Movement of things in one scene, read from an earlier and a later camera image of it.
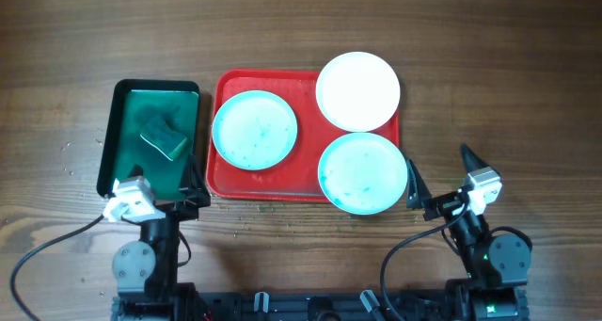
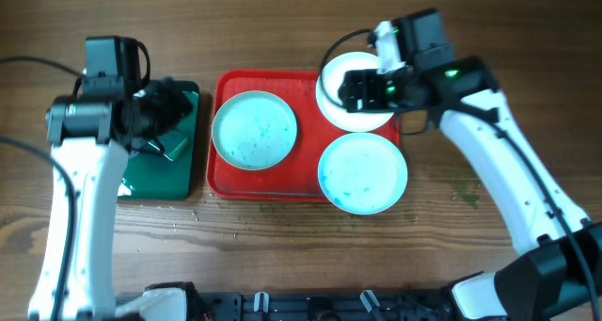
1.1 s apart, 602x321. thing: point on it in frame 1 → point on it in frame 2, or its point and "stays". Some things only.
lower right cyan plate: (362, 173) stays
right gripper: (418, 190) → (372, 100)
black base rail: (455, 305) stays
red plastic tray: (295, 179) stays
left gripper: (196, 196) → (175, 104)
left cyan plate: (254, 130) stays
